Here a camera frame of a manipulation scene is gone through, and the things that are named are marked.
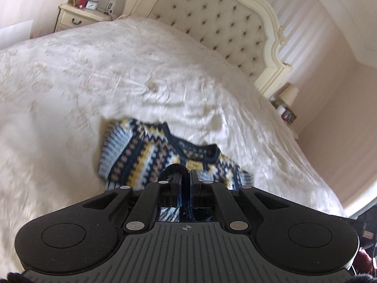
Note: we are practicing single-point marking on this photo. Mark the cream floral bedspread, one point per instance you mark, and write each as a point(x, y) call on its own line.
point(132, 64)

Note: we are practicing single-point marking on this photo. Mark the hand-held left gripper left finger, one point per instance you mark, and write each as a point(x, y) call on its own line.
point(178, 191)

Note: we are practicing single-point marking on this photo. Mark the cream shade table lamp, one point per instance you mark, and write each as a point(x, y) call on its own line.
point(289, 95)

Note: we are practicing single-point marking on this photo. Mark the white flat board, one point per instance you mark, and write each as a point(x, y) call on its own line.
point(14, 34)

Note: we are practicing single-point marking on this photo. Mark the navy yellow patterned knit sweater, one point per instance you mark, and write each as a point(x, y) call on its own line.
point(138, 153)

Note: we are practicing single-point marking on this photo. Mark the dark photo frame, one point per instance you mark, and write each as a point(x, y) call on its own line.
point(289, 117)

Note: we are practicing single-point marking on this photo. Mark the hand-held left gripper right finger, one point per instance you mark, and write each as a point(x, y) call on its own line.
point(192, 191)

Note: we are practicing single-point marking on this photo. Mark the small white charger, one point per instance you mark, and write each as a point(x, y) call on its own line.
point(110, 7)

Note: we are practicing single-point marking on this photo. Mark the small red bottle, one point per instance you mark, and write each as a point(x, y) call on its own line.
point(83, 0)

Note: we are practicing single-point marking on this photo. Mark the cream tufted bed headboard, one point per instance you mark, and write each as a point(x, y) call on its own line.
point(218, 20)

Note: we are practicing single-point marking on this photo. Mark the small white jar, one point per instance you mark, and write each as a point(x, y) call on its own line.
point(280, 110)

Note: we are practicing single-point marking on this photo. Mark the small white alarm clock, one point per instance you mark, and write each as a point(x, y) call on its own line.
point(92, 5)

